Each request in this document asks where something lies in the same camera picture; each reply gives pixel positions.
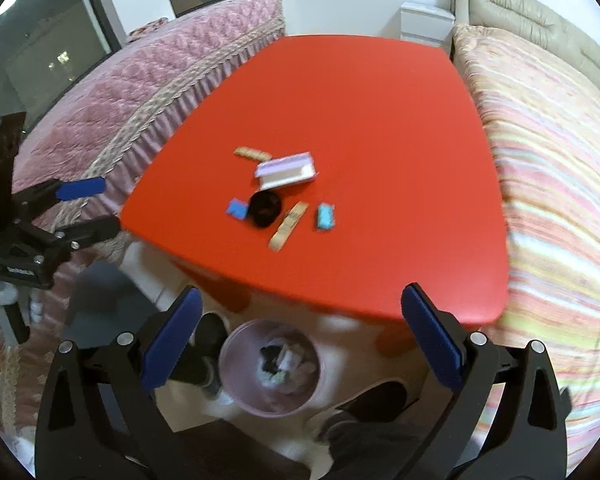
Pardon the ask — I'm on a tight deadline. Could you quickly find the blue small wrapper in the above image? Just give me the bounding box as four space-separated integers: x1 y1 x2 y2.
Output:
225 198 249 221

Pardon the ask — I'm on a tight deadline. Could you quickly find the purple white box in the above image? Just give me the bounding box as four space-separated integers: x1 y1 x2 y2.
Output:
254 152 317 191

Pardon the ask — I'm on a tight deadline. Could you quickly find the red table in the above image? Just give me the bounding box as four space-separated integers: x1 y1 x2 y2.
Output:
121 36 508 325

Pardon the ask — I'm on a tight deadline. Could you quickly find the white nightstand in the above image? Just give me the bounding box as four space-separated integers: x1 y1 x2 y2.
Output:
400 1 455 48

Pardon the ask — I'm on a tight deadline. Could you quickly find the beige leather headboard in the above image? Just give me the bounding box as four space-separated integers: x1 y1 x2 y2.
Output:
452 0 600 89

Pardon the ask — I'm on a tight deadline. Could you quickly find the pink trash bin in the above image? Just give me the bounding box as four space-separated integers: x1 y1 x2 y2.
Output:
219 318 322 418

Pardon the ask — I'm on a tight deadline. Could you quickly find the pink quilted bed cover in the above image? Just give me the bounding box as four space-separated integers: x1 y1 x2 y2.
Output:
14 0 285 210

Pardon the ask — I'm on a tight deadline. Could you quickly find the cyan small wrapper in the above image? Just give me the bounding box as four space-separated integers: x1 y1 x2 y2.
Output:
315 203 336 231

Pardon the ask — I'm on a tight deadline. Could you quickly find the wooden clothespin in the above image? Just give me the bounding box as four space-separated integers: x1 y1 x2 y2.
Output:
268 202 309 252

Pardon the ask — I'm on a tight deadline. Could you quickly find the striped bed mattress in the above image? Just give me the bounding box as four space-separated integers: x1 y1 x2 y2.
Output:
454 25 600 469

